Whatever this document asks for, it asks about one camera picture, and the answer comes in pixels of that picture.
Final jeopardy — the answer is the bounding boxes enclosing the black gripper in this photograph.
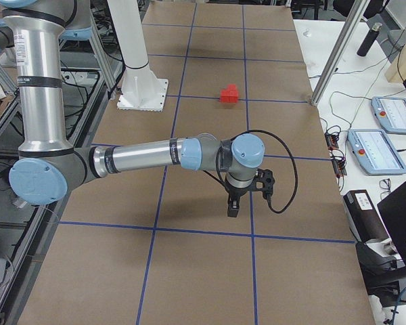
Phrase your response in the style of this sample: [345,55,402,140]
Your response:
[225,179,256,217]

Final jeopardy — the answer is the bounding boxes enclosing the red block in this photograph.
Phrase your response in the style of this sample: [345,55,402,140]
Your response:
[229,91,239,104]
[220,89,231,103]
[225,84,239,98]

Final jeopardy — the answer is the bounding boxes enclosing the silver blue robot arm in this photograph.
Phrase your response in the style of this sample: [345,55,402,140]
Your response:
[2,1,274,217]

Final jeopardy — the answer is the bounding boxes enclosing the black cardboard box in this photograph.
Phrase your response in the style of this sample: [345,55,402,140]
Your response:
[343,190,389,242]

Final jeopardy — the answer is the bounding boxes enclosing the near teach pendant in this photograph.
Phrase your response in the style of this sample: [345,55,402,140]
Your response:
[347,129,406,175]

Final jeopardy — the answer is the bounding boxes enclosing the teach pendant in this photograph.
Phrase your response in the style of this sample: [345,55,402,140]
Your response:
[371,97,406,135]
[347,129,406,175]

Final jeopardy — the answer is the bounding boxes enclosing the black eyeglasses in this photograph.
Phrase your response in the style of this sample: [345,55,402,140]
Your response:
[379,178,392,200]

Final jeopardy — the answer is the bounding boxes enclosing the black monitor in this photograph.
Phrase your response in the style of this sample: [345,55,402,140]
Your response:
[378,181,406,264]

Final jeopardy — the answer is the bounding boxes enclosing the far teach pendant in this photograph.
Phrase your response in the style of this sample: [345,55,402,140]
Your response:
[371,97,406,135]

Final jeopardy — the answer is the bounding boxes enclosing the black water bottle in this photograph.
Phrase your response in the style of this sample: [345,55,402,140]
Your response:
[357,22,382,57]

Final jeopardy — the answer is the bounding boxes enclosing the wooden board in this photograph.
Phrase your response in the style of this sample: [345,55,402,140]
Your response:
[385,30,406,83]

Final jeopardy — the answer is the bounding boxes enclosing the black camera cable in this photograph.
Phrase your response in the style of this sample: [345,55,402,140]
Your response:
[202,130,298,214]

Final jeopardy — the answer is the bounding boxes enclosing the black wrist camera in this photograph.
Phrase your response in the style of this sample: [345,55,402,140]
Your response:
[252,169,275,200]

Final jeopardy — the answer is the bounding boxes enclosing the white camera stand post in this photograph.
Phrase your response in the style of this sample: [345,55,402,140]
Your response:
[108,0,168,112]

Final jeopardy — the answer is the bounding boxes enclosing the aluminium frame post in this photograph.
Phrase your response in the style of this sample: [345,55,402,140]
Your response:
[310,0,370,106]

